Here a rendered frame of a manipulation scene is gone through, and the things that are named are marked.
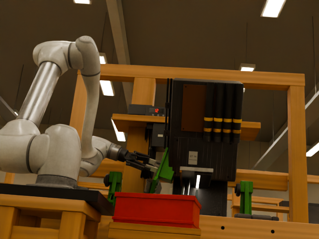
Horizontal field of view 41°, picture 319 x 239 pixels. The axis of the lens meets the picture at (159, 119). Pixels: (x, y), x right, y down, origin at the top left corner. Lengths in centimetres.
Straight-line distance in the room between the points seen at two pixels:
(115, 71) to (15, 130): 126
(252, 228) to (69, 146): 88
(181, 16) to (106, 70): 438
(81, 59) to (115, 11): 462
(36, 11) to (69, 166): 617
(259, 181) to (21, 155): 155
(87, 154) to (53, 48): 57
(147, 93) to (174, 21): 458
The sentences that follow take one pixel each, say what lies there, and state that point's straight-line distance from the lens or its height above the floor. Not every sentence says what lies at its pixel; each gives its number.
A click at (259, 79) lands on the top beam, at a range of 290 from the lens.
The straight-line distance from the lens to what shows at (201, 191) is 242.
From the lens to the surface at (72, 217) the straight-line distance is 155.
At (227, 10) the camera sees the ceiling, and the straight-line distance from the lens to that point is 704.
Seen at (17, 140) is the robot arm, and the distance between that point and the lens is 177.
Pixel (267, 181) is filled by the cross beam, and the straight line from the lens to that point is 278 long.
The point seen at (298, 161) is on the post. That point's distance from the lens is 275.
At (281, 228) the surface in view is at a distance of 203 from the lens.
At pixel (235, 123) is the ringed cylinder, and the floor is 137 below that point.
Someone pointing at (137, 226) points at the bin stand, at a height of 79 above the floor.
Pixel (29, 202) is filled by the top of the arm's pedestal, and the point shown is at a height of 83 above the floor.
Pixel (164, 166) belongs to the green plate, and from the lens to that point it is 229.
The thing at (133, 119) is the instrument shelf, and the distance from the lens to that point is 264.
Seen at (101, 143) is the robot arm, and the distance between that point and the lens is 241.
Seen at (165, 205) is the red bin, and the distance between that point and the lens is 166.
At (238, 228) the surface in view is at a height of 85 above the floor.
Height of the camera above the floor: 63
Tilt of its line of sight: 20 degrees up
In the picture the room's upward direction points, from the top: 5 degrees clockwise
